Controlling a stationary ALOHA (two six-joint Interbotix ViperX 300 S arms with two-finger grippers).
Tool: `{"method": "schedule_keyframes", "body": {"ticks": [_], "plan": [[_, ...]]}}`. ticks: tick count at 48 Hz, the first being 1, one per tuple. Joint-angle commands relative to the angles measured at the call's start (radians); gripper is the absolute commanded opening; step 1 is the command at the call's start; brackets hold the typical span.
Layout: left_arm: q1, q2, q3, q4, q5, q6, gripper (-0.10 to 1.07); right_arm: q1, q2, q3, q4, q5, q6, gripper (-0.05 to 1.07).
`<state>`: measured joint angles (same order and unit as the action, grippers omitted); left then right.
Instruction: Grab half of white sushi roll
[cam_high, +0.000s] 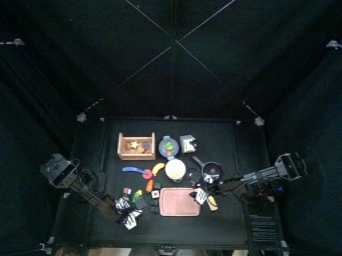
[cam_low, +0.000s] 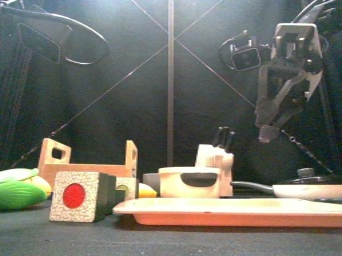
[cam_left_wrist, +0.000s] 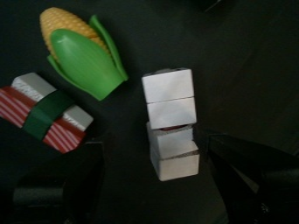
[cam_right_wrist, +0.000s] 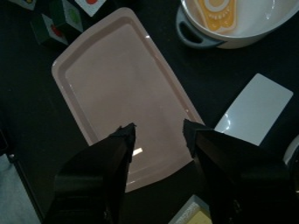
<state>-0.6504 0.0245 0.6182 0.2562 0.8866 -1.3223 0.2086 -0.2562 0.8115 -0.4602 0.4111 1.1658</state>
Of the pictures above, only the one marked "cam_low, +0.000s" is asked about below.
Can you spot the black frame post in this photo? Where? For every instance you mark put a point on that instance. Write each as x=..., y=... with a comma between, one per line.
x=328, y=116

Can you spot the pink plastic tray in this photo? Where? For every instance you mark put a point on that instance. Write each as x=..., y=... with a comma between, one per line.
x=231, y=210

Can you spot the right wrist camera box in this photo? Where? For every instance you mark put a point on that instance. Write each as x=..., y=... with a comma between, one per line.
x=246, y=58

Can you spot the white sushi roll red centre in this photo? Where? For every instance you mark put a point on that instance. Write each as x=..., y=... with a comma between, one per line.
x=74, y=196

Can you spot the vertical metal frame pole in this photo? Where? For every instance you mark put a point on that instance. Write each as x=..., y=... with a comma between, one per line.
x=171, y=83

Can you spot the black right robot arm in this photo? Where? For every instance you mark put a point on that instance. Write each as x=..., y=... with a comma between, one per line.
x=318, y=11

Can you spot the white toy knife block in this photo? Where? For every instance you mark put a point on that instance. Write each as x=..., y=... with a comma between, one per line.
x=221, y=163

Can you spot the toy corn in green husk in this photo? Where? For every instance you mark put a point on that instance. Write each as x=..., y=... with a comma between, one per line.
x=18, y=195

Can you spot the black pan lid grey knob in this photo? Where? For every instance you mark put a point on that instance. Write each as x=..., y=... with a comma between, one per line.
x=308, y=178

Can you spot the wooden toy crate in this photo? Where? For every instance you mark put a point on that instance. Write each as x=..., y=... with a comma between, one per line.
x=80, y=168

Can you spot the grey toy block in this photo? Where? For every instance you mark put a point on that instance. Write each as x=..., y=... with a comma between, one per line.
x=151, y=180

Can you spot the white toy frying pan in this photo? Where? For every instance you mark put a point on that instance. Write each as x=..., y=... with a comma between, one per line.
x=308, y=191

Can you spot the white sushi piece green centre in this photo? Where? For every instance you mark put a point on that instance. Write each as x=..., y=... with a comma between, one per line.
x=129, y=188

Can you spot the yellow toy lemon wedge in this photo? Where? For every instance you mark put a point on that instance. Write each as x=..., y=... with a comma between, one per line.
x=147, y=191

